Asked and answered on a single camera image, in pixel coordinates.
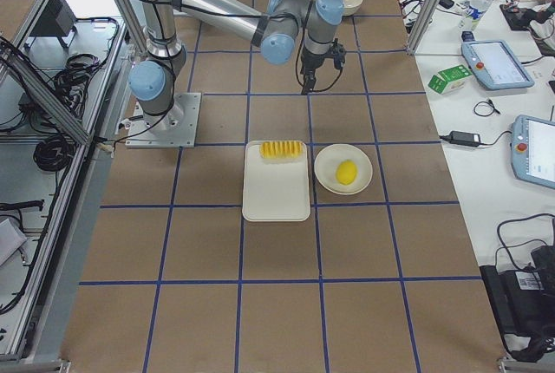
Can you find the black power adapter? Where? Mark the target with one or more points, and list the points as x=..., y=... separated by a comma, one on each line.
x=464, y=139

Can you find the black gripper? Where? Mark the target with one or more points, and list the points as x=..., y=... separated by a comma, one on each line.
x=311, y=63

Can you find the sliced yellow bread loaf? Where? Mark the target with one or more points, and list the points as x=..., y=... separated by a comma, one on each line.
x=281, y=150

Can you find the yellow lemon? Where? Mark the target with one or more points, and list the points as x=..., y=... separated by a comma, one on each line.
x=346, y=172

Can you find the blue teach pendant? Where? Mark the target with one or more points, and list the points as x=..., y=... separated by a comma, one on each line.
x=495, y=66
x=532, y=150

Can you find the aluminium frame post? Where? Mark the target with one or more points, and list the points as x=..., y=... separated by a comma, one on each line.
x=421, y=25

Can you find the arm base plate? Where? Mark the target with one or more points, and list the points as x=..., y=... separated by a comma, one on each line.
x=177, y=129

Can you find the green white carton box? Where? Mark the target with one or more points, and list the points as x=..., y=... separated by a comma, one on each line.
x=448, y=80

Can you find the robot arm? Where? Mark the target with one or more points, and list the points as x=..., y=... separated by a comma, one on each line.
x=274, y=31

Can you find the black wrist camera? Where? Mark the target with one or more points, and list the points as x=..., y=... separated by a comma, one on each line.
x=338, y=55

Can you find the cream rectangular tray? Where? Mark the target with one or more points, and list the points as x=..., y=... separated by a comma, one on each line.
x=275, y=190

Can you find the clear water bottle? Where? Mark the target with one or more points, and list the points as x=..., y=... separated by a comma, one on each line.
x=473, y=12

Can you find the cream round plate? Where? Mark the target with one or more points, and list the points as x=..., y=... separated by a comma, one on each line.
x=329, y=158

